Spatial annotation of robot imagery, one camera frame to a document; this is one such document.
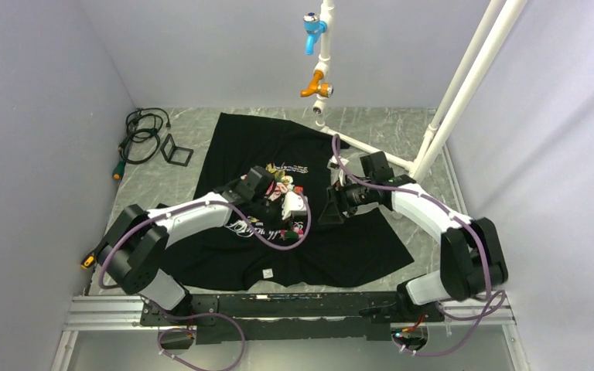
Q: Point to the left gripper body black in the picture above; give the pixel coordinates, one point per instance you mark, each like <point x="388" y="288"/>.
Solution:
<point x="257" y="199"/>

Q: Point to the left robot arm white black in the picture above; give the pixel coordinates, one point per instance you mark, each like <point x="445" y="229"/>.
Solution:
<point x="130" y="253"/>

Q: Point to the orange tap valve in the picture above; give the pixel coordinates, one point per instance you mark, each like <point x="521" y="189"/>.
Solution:
<point x="317" y="86"/>

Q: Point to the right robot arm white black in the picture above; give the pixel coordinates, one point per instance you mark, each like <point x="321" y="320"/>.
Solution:
<point x="471" y="258"/>

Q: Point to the yellow black handled screwdriver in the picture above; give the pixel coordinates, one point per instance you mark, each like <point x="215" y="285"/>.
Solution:
<point x="90" y="259"/>

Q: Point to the green orange handled screwdriver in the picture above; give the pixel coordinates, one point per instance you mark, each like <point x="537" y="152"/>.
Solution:
<point x="119" y="170"/>

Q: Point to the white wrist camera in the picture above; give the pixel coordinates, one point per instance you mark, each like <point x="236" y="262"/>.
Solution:
<point x="335" y="166"/>
<point x="293" y="205"/>

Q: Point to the black floral print t-shirt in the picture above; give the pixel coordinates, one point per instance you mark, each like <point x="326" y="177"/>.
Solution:
<point x="237" y="256"/>

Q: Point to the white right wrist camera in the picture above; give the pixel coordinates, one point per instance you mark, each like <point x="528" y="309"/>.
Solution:
<point x="335" y="166"/>

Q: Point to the white pvc pipe frame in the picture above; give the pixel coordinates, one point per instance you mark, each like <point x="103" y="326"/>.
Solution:
<point x="494" y="27"/>

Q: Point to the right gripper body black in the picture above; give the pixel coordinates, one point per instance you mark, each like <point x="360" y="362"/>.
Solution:
<point x="357" y="195"/>

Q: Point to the black rectangular frame stand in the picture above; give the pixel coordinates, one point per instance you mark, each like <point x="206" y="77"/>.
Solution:
<point x="174" y="154"/>

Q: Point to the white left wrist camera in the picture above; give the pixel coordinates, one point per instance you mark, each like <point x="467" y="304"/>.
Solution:
<point x="293" y="205"/>

